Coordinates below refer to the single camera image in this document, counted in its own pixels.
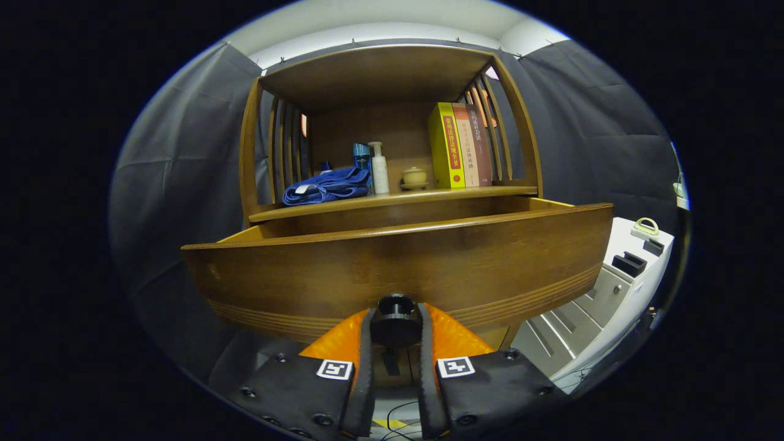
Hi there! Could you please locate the wooden countertop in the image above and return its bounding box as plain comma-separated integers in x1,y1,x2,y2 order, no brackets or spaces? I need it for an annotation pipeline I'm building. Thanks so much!
248,186,538,224

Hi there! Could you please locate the yellow handled white block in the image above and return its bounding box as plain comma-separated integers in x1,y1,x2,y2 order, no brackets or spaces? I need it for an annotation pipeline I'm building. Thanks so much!
631,217,661,241

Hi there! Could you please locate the brown wooden drawer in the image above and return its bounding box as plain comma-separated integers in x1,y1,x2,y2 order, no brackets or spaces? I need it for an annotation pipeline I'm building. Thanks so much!
181,196,614,347

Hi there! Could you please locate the brown book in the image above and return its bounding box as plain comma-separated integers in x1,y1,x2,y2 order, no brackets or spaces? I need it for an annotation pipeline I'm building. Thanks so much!
465,103,493,186

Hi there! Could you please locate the white pump bottle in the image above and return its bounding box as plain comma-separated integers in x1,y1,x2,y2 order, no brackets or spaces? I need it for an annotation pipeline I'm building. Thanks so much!
368,141,390,195

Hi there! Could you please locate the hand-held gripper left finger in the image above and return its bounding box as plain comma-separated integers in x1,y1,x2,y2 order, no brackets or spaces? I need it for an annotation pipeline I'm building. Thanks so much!
230,306,377,440

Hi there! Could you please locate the brown wooden cabinet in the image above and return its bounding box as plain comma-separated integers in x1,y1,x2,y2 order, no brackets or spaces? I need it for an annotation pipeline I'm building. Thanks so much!
238,44,545,388

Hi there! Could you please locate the wooden cabinet door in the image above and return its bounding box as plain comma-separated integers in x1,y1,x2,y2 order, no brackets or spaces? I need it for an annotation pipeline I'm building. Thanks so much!
375,347,410,388

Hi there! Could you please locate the blue folded towel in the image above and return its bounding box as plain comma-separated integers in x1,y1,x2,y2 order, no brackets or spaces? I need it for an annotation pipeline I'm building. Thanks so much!
282,167,372,206

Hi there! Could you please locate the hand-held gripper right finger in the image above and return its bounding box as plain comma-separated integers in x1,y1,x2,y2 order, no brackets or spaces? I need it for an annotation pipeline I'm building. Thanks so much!
418,303,567,440

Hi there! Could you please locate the orange and white book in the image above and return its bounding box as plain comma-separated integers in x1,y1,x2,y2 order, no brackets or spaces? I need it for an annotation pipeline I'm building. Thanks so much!
452,103,480,187

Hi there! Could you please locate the yellow book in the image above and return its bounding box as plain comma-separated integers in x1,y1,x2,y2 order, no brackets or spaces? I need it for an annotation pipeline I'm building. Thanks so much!
427,102,466,189

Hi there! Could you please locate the white drawer unit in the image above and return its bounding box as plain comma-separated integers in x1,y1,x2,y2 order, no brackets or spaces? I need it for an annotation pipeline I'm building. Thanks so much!
511,216,674,393

